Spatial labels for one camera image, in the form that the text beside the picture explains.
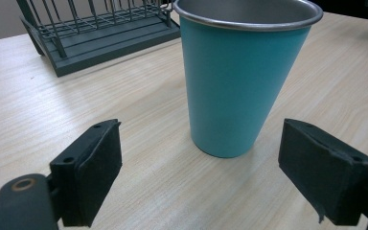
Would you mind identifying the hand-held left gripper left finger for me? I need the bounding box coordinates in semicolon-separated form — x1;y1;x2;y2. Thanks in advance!
49;119;123;228

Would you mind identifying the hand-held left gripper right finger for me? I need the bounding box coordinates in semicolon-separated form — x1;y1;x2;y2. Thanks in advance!
278;118;368;227

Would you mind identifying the teal metal cup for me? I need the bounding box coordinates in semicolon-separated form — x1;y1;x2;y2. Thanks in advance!
172;0;324;159

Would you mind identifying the dark green dish rack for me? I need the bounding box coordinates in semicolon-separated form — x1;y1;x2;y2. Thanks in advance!
15;0;182;78

